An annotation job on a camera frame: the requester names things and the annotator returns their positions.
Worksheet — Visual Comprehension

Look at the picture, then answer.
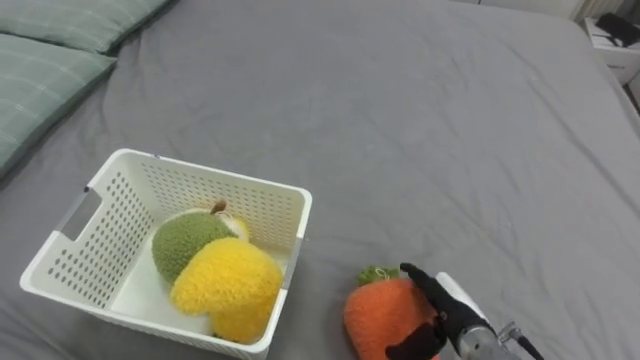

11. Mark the green pillow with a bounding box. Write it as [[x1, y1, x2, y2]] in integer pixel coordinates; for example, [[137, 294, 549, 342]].
[[0, 0, 174, 55], [0, 33, 118, 177]]

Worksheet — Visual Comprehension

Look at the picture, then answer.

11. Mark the green pear soft toy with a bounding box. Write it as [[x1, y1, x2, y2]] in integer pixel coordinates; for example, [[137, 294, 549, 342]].
[[151, 200, 250, 285]]

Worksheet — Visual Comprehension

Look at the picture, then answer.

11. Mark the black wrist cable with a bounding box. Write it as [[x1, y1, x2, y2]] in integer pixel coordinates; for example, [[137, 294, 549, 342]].
[[497, 321, 546, 360]]

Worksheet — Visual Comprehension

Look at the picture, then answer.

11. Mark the orange carrot soft toy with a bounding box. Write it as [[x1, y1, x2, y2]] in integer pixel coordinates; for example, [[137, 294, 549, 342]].
[[342, 265, 442, 360]]

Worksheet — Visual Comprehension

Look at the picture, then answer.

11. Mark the grey bed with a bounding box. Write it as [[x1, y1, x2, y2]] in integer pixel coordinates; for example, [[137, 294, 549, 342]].
[[0, 0, 640, 360]]

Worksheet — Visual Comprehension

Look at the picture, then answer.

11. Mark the white bedside cabinet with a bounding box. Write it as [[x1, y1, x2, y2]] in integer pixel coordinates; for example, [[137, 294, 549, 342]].
[[582, 17, 640, 86]]

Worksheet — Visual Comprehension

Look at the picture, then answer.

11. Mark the yellow fruit soft toy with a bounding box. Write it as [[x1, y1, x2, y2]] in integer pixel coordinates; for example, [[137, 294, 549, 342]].
[[169, 236, 285, 345]]

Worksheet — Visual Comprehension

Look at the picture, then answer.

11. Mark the black object on cabinet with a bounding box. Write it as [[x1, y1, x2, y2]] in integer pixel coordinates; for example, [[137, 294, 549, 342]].
[[595, 12, 640, 49]]

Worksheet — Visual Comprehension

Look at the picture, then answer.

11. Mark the white perforated plastic basket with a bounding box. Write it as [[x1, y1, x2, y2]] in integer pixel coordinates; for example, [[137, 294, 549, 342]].
[[19, 148, 314, 360]]

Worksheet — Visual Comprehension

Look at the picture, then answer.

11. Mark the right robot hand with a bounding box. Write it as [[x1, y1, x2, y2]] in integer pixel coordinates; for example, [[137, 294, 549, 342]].
[[384, 262, 497, 360]]

